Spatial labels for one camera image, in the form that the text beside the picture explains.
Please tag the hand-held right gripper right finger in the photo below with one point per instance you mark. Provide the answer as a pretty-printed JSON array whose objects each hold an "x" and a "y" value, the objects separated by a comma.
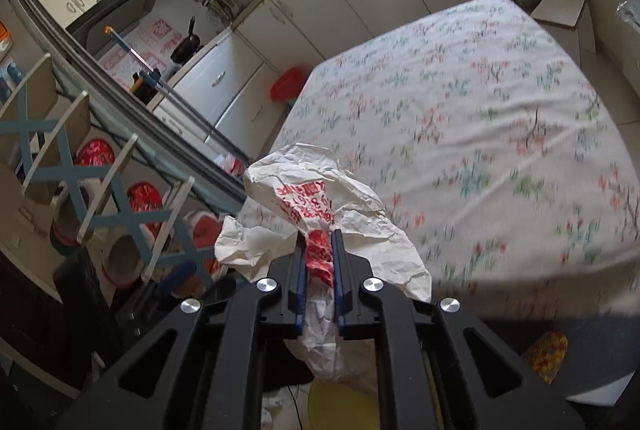
[{"x": 339, "y": 280}]

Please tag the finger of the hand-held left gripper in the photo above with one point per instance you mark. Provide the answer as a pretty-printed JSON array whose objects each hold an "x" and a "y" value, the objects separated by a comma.
[{"x": 177, "y": 277}]

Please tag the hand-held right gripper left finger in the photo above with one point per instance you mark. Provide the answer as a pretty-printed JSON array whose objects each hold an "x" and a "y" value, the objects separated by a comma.
[{"x": 300, "y": 280}]

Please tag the white paper bag red print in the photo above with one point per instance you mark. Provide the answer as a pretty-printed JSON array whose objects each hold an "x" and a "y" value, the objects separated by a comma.
[{"x": 310, "y": 190}]

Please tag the pale yellow round bin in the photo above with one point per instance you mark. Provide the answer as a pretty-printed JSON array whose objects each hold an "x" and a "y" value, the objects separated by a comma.
[{"x": 345, "y": 410}]

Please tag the red trash bin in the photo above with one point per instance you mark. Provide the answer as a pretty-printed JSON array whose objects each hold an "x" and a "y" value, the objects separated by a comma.
[{"x": 287, "y": 84}]

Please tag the red patterned slipper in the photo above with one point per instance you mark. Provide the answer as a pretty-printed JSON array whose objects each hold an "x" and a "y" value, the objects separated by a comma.
[
  {"x": 95, "y": 152},
  {"x": 207, "y": 235},
  {"x": 145, "y": 197}
]

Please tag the grey slipper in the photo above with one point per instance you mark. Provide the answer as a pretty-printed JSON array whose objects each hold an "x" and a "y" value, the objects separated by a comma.
[
  {"x": 125, "y": 265},
  {"x": 72, "y": 225}
]

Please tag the floral tablecloth table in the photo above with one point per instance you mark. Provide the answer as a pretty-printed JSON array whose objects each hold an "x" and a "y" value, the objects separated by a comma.
[{"x": 475, "y": 134}]

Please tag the white blue shoe rack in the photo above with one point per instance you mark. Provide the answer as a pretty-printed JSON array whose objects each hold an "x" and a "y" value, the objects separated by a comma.
[{"x": 35, "y": 127}]

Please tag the yellow floral slipper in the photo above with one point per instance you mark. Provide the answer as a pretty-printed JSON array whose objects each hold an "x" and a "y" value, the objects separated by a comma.
[{"x": 545, "y": 355}]

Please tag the black wok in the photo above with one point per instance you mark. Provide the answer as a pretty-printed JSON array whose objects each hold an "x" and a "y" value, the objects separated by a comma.
[{"x": 185, "y": 49}]

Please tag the black range hood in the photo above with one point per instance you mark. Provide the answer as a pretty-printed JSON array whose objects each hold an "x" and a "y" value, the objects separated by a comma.
[{"x": 125, "y": 4}]

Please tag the white stool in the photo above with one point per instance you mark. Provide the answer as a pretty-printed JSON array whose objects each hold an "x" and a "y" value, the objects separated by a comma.
[{"x": 557, "y": 7}]

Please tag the clear plastic bag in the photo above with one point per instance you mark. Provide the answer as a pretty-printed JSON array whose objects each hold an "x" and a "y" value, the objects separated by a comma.
[{"x": 631, "y": 12}]

